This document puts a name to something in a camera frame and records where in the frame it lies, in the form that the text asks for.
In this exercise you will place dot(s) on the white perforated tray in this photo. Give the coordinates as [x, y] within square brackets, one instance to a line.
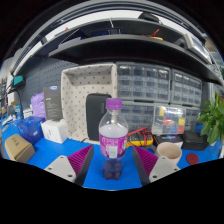
[75, 100]

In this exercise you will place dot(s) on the small black labelled box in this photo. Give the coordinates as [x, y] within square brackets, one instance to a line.
[168, 138]

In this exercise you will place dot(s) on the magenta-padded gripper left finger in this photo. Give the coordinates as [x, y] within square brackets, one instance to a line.
[61, 166]

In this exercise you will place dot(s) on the clear organizer with coloured parts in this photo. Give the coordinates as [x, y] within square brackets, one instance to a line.
[169, 120]

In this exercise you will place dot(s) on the black overhead shelf unit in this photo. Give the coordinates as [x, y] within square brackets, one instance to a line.
[133, 50]

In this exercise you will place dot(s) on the black carton with blue logo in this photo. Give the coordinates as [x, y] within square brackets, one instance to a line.
[53, 103]

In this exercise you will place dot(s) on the black hard case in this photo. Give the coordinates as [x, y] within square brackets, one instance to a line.
[195, 140]

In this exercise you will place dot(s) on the clear bottle with purple cap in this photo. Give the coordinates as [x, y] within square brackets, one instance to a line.
[113, 140]

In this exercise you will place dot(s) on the white cardboard box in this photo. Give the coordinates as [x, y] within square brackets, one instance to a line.
[55, 131]

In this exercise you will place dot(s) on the translucent blue box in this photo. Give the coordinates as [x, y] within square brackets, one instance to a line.
[30, 130]

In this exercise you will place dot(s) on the black rounded speaker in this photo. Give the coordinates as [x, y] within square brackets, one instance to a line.
[95, 116]

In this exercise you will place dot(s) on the green potted plant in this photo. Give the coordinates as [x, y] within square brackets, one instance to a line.
[213, 123]

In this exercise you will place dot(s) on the yellow multimeter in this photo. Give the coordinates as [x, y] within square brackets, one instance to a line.
[140, 140]

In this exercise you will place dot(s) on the beige ceramic cup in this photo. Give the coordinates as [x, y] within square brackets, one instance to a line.
[169, 154]

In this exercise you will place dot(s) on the purple bag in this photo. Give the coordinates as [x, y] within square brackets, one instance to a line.
[38, 106]

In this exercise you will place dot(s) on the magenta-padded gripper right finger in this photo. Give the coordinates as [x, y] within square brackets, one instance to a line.
[163, 166]

